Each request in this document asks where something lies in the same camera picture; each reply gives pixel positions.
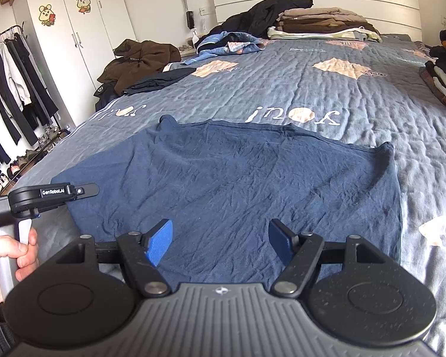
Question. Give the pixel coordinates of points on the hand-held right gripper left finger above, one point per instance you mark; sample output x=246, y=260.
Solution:
x=159, y=243

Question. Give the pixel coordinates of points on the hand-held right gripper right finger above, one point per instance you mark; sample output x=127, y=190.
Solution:
x=280, y=238

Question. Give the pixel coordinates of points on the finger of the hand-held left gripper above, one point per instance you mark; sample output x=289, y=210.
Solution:
x=87, y=189

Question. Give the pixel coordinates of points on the navy t-shirt with yellow print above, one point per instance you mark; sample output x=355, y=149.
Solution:
x=226, y=178

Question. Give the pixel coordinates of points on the row of hanging clothes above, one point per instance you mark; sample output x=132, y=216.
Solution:
x=11, y=93

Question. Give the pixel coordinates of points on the black clothes rack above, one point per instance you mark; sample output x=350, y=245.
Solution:
x=13, y=29

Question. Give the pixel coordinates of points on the stack of folded brown clothes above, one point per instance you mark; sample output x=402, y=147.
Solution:
x=319, y=22

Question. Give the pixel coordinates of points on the person's left hand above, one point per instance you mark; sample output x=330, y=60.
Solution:
x=28, y=264

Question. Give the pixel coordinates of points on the row of shoes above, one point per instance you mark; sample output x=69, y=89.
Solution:
x=26, y=158

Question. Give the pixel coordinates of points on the black jacket with triangle logo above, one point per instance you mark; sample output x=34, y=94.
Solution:
x=104, y=96

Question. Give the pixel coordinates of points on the white wardrobe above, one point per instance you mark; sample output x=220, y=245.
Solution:
x=81, y=67

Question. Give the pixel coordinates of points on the folded black pants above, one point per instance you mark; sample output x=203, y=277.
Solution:
x=156, y=80

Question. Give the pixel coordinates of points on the brown hooded jacket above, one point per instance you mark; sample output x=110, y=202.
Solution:
x=141, y=63

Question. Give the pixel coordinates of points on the white bedside table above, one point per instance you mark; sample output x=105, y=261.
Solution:
x=188, y=51

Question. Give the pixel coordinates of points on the white spray bottle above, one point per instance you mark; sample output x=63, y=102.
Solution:
x=196, y=39

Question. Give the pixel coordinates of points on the black hairbrush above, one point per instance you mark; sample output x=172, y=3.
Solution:
x=189, y=20

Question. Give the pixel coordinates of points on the light blue printed garment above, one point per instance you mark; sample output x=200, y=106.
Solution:
x=223, y=44

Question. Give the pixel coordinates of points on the grey pillow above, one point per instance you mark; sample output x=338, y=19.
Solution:
x=396, y=37

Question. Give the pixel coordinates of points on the cartoon mouse wall sticker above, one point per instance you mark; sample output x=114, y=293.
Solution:
x=82, y=3
x=47, y=15

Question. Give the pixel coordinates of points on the white wall socket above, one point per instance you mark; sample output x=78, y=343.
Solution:
x=202, y=10

